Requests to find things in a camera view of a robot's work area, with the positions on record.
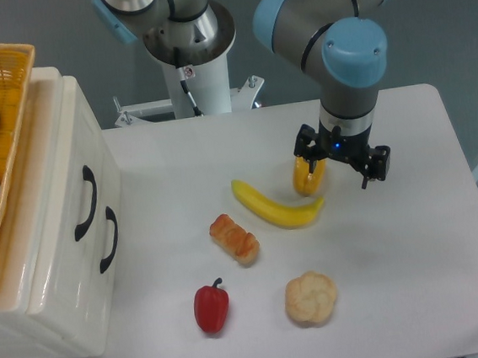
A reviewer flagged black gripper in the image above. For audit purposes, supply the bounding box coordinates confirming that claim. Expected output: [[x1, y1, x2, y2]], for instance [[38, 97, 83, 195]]
[[293, 125, 390, 190]]

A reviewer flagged white drawer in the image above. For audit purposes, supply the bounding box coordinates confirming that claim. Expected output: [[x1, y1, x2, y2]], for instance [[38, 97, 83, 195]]
[[26, 76, 121, 358]]

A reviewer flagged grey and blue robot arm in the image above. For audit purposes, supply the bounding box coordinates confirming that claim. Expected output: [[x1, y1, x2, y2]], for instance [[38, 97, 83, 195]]
[[92, 0, 390, 182]]

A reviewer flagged white drawer cabinet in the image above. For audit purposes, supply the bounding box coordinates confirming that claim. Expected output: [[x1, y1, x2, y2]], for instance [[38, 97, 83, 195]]
[[0, 61, 138, 358]]

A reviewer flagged yellow bell pepper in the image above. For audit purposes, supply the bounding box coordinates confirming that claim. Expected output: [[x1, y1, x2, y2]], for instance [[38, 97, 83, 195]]
[[293, 157, 326, 196]]

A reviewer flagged yellow banana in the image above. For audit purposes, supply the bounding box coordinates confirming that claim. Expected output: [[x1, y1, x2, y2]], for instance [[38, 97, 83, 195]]
[[230, 179, 325, 229]]

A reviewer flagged glazed rectangular pastry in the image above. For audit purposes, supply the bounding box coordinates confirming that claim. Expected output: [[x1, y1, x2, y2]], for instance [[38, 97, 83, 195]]
[[209, 213, 260, 265]]

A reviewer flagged round flower-shaped bread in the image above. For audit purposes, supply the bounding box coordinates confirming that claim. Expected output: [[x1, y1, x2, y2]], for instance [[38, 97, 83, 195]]
[[284, 271, 338, 324]]

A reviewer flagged red bell pepper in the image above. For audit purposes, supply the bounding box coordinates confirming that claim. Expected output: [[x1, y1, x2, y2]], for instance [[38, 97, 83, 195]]
[[193, 277, 230, 334]]

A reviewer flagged yellow woven basket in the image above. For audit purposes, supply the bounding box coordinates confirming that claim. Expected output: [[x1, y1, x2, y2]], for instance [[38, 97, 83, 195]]
[[0, 36, 59, 295]]

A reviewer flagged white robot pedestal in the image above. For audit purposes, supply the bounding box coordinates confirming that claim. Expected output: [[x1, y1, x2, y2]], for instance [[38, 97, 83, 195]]
[[104, 0, 269, 129]]

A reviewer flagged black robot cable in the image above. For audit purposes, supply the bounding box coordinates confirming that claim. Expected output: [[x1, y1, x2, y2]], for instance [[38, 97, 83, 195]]
[[172, 45, 205, 120]]

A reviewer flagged black lower drawer handle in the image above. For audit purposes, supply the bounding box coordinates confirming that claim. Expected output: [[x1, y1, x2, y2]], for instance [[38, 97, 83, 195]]
[[99, 206, 119, 275]]

